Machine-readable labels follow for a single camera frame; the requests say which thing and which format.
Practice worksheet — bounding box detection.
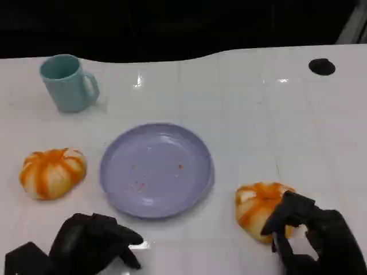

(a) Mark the lilac plate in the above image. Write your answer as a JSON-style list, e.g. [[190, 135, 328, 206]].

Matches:
[[99, 123, 215, 220]]

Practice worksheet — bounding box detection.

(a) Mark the orange and white bread roll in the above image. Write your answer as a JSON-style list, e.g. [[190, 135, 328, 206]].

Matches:
[[18, 147, 87, 201], [235, 182, 298, 244]]

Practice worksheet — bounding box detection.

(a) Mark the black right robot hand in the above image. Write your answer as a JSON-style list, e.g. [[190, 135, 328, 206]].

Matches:
[[260, 190, 367, 275]]

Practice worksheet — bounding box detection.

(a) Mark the black round table grommet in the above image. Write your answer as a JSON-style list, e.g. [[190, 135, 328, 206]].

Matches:
[[309, 58, 336, 76]]

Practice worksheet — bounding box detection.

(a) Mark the grey metal frame post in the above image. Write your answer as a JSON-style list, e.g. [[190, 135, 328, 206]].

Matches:
[[334, 0, 367, 45]]

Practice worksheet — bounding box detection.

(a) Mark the pale green mug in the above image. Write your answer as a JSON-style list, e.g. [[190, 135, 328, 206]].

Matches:
[[39, 54, 100, 113]]

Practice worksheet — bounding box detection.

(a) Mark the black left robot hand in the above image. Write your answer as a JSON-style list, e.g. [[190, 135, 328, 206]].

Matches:
[[49, 212, 144, 275]]

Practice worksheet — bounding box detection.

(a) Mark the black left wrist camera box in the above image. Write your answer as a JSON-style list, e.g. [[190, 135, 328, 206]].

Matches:
[[4, 242, 52, 275]]

